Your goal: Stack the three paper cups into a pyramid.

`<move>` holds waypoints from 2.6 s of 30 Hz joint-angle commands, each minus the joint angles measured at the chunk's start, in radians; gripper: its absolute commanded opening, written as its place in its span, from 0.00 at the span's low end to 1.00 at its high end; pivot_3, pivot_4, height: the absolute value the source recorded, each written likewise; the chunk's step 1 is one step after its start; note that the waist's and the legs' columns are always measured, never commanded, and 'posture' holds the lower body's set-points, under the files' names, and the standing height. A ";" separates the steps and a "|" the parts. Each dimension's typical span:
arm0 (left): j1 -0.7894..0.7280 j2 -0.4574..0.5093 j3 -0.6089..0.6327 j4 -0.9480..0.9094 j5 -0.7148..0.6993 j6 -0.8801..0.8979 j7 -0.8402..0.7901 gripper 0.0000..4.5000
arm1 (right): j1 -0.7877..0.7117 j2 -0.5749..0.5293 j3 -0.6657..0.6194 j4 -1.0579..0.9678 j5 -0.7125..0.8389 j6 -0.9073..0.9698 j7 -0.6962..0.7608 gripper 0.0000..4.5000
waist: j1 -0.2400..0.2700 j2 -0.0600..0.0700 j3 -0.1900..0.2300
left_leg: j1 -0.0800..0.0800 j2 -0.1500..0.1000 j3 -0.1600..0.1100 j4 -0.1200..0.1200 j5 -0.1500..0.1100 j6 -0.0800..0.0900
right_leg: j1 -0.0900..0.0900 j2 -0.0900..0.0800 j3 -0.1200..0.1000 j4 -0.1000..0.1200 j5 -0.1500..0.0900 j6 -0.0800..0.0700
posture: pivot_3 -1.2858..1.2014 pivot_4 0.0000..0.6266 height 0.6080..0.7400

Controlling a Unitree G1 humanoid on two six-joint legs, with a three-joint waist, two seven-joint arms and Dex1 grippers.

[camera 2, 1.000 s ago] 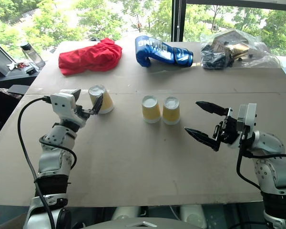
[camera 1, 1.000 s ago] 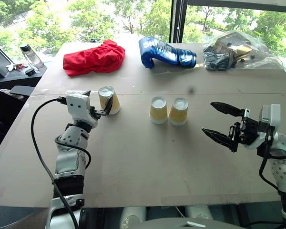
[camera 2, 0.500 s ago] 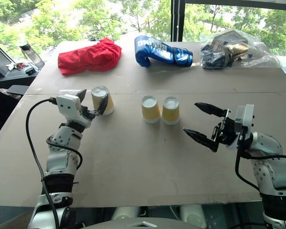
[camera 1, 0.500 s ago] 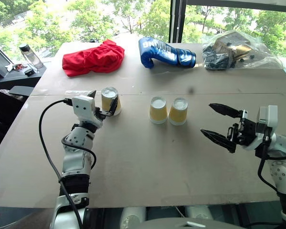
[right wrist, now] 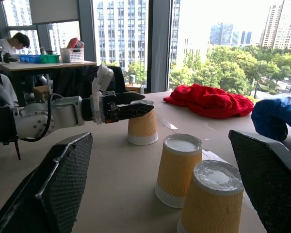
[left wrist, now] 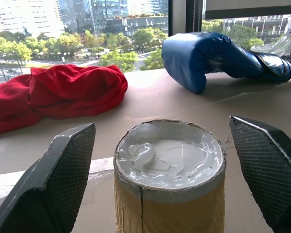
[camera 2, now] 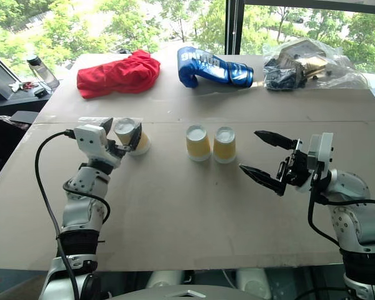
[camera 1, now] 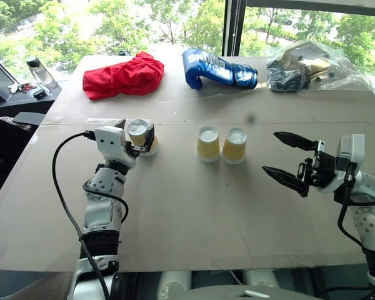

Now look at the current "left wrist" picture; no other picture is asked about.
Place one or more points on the blue boxing glove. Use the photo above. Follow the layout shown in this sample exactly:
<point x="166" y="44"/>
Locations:
<point x="208" y="58"/>

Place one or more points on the red cloth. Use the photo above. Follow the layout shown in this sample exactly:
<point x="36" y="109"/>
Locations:
<point x="63" y="94"/>

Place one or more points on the beige paper cup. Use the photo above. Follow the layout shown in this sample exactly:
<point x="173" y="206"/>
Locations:
<point x="169" y="179"/>

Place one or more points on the black window frame post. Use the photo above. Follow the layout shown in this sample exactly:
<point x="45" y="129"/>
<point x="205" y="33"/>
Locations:
<point x="193" y="15"/>

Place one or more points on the white roller blind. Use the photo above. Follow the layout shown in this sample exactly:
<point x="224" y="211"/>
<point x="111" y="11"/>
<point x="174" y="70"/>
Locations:
<point x="252" y="8"/>

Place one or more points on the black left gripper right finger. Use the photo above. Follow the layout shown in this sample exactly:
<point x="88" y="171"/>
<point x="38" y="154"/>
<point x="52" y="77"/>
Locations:
<point x="269" y="174"/>

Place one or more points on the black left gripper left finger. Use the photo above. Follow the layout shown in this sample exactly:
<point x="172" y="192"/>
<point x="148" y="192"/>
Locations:
<point x="51" y="184"/>

